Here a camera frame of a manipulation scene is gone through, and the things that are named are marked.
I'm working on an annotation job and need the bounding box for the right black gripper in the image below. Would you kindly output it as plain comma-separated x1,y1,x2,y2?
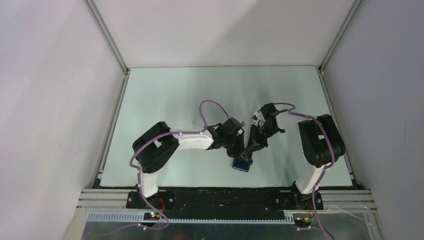
245,123,281,154

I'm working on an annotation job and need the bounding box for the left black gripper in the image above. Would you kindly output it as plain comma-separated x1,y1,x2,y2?
222,132,248,161

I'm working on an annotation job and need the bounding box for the blue leather card holder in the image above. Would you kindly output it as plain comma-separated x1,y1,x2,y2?
231,153,254,173

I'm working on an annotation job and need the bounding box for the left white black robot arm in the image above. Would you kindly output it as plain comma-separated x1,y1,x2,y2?
129,117,249,208

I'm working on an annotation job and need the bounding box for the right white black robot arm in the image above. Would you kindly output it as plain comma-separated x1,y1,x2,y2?
245,102,346,209

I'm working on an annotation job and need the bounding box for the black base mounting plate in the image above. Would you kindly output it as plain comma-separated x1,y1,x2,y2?
126,187,324,220

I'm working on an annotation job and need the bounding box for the right controller board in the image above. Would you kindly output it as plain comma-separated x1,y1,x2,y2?
294,217,312,230

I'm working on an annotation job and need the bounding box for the controller board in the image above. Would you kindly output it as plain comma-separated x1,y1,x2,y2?
143,212,162,221
294,217,312,230

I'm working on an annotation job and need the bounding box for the left controller board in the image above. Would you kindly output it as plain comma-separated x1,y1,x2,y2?
143,212,162,221

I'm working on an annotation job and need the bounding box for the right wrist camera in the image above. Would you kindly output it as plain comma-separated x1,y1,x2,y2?
251,111,260,126

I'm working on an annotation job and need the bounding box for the grey slotted cable duct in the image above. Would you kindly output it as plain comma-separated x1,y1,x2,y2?
86,211,295,225

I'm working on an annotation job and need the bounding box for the right aluminium frame post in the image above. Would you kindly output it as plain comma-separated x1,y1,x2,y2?
318,0,363,72

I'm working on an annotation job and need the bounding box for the aluminium frame post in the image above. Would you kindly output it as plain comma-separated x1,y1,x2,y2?
83,0,129,75
318,0,363,72

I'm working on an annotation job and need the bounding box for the left aluminium frame post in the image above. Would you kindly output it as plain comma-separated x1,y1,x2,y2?
83,0,129,75

